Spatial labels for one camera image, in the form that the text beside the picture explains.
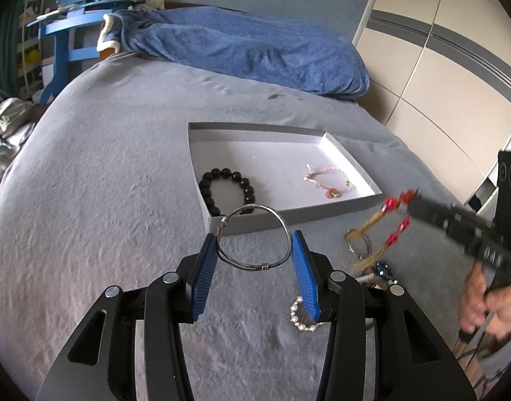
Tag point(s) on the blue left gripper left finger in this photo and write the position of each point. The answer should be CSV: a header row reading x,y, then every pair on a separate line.
x,y
201,276

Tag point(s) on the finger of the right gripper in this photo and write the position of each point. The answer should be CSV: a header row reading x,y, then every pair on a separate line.
x,y
430,212

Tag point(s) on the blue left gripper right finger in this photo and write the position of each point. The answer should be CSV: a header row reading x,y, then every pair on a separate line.
x,y
307,280

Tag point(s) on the silver bangle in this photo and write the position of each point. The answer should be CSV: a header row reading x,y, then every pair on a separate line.
x,y
358,243
253,238

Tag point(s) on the person's right hand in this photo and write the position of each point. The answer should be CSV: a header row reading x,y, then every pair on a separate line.
x,y
476,303

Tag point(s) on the round pearl hair clip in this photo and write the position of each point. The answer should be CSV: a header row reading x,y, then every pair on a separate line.
x,y
300,318

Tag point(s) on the pearl bar hair clip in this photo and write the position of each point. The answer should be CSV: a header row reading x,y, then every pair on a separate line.
x,y
368,280

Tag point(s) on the grey cardboard box lid tray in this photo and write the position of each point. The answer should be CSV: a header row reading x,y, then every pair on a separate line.
x,y
304,174

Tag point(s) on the grey bed sheet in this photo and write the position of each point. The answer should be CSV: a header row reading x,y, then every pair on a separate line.
x,y
103,193

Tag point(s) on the white wardrobe with grey stripes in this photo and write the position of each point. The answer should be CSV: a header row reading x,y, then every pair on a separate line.
x,y
440,74

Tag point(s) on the blue blanket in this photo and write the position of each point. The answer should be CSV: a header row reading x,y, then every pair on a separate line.
x,y
297,54

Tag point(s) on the grey crumpled clothes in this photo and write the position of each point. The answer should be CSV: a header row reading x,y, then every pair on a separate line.
x,y
15,128

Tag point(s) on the white shelf rack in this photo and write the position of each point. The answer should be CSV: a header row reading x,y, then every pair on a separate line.
x,y
28,49

